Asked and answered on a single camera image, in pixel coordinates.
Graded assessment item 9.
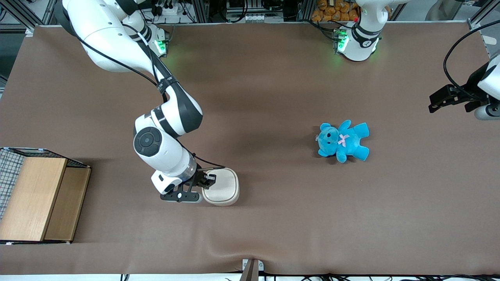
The aluminium corner bracket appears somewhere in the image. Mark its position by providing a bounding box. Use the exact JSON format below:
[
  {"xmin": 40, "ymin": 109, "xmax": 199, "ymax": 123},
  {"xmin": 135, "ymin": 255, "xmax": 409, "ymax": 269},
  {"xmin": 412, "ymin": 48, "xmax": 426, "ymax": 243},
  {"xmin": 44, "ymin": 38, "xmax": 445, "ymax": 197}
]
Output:
[{"xmin": 467, "ymin": 19, "xmax": 493, "ymax": 56}]

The wooden shelf with wire mesh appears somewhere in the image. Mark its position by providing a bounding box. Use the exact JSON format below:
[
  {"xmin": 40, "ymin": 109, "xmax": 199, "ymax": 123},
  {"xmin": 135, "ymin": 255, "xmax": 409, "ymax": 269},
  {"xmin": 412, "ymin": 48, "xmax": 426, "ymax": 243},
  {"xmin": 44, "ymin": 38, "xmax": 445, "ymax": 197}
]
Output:
[{"xmin": 0, "ymin": 147, "xmax": 92, "ymax": 245}]

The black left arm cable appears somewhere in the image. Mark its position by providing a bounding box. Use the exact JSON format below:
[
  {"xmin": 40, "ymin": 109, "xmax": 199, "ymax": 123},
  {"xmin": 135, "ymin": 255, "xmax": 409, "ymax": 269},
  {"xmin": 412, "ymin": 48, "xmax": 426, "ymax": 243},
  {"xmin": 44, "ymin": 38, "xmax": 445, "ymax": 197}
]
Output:
[{"xmin": 443, "ymin": 20, "xmax": 500, "ymax": 95}]

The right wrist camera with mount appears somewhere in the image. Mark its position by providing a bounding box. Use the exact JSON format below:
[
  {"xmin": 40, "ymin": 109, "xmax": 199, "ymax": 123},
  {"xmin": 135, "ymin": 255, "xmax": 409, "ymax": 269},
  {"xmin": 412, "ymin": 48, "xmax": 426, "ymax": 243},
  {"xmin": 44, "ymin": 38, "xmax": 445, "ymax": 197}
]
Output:
[{"xmin": 160, "ymin": 182, "xmax": 204, "ymax": 204}]

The orange plush toys pile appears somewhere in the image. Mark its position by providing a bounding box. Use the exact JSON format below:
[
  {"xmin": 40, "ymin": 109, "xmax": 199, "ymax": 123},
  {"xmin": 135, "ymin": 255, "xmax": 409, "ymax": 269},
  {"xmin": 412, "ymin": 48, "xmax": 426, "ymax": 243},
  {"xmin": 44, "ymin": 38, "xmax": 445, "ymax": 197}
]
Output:
[{"xmin": 311, "ymin": 0, "xmax": 361, "ymax": 22}]

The white power strip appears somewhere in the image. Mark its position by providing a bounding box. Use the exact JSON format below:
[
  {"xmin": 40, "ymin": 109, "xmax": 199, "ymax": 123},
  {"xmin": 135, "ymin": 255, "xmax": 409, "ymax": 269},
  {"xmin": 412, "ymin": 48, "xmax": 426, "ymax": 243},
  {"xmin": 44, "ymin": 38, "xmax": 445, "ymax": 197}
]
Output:
[{"xmin": 155, "ymin": 3, "xmax": 185, "ymax": 18}]

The white trash can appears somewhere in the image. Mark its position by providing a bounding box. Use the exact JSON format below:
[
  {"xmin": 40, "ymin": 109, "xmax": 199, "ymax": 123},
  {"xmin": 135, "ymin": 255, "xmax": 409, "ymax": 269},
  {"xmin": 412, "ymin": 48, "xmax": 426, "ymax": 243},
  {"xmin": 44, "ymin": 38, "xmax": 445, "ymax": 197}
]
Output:
[{"xmin": 201, "ymin": 168, "xmax": 240, "ymax": 206}]

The white trash can lid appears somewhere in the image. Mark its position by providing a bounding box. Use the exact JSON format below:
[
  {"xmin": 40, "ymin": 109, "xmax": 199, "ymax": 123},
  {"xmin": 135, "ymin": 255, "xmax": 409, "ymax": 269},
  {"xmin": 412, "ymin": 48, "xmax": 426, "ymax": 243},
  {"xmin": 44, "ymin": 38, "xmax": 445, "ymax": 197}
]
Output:
[{"xmin": 203, "ymin": 168, "xmax": 239, "ymax": 202}]

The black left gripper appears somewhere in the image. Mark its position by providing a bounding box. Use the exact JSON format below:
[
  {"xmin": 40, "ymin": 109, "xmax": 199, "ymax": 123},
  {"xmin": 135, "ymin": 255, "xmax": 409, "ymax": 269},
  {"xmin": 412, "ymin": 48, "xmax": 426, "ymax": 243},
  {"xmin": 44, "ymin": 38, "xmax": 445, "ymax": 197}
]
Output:
[{"xmin": 428, "ymin": 62, "xmax": 491, "ymax": 114}]

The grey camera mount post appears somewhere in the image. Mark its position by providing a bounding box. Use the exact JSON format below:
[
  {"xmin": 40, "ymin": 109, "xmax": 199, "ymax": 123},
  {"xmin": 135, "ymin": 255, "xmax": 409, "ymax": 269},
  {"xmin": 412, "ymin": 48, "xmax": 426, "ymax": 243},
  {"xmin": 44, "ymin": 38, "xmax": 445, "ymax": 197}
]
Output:
[{"xmin": 239, "ymin": 258, "xmax": 264, "ymax": 281}]

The brown table cloth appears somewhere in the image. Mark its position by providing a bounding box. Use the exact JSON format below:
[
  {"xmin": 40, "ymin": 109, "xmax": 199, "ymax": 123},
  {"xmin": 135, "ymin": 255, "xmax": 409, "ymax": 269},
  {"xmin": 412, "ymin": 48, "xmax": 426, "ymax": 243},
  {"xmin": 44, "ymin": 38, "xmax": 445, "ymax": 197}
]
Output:
[{"xmin": 0, "ymin": 21, "xmax": 500, "ymax": 276}]

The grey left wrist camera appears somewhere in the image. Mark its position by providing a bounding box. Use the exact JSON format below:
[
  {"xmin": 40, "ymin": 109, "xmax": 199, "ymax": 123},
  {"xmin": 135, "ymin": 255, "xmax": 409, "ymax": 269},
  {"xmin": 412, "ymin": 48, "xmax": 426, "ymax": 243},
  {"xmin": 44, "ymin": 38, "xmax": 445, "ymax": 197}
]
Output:
[{"xmin": 474, "ymin": 104, "xmax": 500, "ymax": 121}]

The blue teddy bear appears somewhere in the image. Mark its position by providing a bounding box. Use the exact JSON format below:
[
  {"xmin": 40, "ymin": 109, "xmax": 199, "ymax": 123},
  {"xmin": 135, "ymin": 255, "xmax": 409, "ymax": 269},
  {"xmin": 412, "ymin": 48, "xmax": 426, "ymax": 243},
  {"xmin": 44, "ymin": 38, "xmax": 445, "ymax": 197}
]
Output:
[{"xmin": 316, "ymin": 120, "xmax": 370, "ymax": 164}]

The white connector block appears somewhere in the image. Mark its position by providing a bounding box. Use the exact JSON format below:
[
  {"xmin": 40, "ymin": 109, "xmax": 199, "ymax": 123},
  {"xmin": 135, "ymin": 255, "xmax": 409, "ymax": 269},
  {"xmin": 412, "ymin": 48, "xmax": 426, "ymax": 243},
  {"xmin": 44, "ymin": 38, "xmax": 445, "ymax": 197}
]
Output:
[{"xmin": 230, "ymin": 13, "xmax": 284, "ymax": 23}]

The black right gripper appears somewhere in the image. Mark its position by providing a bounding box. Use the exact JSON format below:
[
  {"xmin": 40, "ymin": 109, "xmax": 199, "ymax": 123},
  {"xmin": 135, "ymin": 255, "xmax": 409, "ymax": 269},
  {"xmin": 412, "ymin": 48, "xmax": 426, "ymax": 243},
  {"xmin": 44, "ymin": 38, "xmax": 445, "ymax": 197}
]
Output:
[{"xmin": 184, "ymin": 169, "xmax": 217, "ymax": 192}]

